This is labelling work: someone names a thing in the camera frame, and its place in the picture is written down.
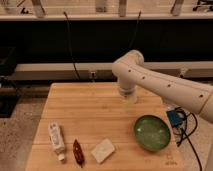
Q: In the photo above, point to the blue connector box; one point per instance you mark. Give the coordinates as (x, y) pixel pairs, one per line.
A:
(174, 118)

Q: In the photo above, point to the green bowl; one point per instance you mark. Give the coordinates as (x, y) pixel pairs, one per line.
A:
(152, 133)

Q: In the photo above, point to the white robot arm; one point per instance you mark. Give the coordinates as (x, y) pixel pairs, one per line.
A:
(193, 96)

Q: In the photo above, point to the white paper cup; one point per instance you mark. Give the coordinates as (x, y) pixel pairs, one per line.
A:
(130, 99)

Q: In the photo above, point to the wall power outlet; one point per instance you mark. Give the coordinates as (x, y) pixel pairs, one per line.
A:
(92, 75)

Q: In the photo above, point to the dark red wrapped snack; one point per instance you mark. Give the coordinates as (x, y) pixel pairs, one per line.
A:
(78, 154)

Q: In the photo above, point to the white tube with cap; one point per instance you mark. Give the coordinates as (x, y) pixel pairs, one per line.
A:
(57, 141)

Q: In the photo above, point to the white sponge block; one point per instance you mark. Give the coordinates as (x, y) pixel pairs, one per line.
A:
(103, 150)

